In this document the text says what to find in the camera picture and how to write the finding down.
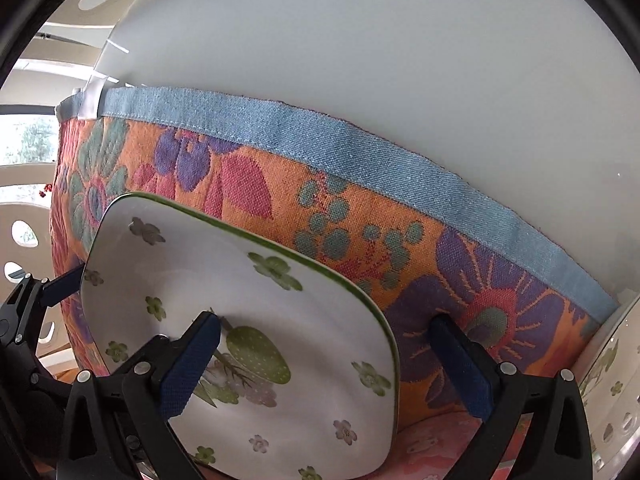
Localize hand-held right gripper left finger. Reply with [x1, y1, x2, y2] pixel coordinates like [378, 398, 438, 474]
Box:
[55, 311, 223, 480]

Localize floral orange woven cloth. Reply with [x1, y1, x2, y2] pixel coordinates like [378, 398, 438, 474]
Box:
[49, 85, 621, 480]

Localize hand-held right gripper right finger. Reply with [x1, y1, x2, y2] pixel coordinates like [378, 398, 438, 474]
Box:
[429, 314, 596, 480]

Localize white tape piece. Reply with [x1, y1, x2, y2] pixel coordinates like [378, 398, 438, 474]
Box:
[75, 76, 120, 121]

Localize white panel with oval holes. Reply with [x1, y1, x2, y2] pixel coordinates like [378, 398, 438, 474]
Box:
[0, 0, 166, 366]

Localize white green floral square plate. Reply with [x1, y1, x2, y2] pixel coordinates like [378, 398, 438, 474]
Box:
[570, 292, 640, 480]
[80, 192, 401, 480]

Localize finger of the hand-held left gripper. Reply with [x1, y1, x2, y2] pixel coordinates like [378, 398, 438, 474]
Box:
[2, 264, 86, 346]

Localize window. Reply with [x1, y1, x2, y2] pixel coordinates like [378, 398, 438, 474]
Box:
[0, 112, 61, 166]

